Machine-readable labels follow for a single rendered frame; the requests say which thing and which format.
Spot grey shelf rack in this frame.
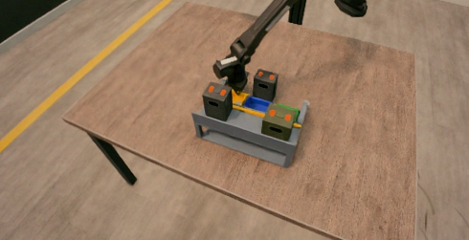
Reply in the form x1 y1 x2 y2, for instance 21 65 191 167
191 107 301 168

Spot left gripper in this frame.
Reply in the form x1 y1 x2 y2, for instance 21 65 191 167
227 71 250 96

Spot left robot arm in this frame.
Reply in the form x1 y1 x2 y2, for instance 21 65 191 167
212 0 367 83

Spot yellow bin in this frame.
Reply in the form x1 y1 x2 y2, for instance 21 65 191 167
233 90 250 106

